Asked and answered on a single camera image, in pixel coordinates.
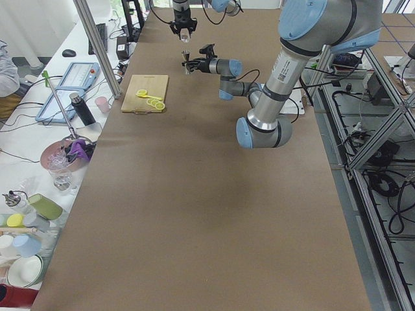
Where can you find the yellow plastic knife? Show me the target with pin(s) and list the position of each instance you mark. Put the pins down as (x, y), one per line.
(153, 97)

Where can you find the yellow cup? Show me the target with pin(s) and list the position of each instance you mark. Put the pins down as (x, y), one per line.
(15, 221)

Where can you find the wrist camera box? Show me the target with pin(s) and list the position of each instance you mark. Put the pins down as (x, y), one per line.
(208, 51)

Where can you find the pink cup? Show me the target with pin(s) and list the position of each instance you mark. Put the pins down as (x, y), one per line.
(102, 104)

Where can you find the glass dispenser bottle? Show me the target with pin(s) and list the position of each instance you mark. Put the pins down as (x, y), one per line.
(17, 203)

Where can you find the lemon slice near knife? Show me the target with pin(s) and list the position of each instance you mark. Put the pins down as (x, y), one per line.
(151, 101)

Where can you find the red thermos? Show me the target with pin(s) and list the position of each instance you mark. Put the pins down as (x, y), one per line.
(16, 297)

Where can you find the lemon slice on handle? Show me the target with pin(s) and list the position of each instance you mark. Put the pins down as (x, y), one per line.
(141, 92)

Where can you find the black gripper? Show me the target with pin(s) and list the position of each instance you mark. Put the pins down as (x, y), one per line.
(203, 65)
(181, 14)

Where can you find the steel double jigger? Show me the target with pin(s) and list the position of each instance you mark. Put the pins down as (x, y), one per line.
(185, 63)

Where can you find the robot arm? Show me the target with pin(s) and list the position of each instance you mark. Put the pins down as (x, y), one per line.
(305, 27)
(228, 8)

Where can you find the pink bowl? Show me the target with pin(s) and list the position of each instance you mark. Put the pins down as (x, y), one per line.
(54, 157)

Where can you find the purple cloth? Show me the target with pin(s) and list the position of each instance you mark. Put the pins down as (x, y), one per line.
(79, 149)

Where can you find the clear glass measuring cup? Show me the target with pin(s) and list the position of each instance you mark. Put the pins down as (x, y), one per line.
(185, 36)

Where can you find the white cup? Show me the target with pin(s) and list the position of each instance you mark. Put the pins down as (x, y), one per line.
(6, 246)

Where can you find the blue teach pendant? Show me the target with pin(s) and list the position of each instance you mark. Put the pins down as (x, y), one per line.
(78, 78)

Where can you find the wooden cup tree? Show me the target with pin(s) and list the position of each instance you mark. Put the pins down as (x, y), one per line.
(18, 230)

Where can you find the light blue cup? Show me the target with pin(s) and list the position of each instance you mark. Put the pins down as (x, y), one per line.
(27, 245)

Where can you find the green cup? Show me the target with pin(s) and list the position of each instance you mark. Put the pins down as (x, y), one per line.
(45, 206)

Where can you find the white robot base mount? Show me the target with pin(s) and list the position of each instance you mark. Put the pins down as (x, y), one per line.
(294, 104)

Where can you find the bamboo cutting board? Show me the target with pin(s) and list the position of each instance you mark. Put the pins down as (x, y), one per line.
(155, 85)

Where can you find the black computer mouse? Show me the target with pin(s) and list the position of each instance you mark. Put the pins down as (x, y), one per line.
(68, 53)

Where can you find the black thermos bottle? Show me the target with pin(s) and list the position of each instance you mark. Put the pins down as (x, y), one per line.
(81, 108)

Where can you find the aluminium frame post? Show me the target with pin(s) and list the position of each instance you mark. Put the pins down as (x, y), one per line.
(88, 23)

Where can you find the stemless wine glass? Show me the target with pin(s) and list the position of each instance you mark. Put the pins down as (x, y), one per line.
(61, 176)

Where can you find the white bowl green rim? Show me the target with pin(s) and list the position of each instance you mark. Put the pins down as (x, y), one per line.
(25, 271)

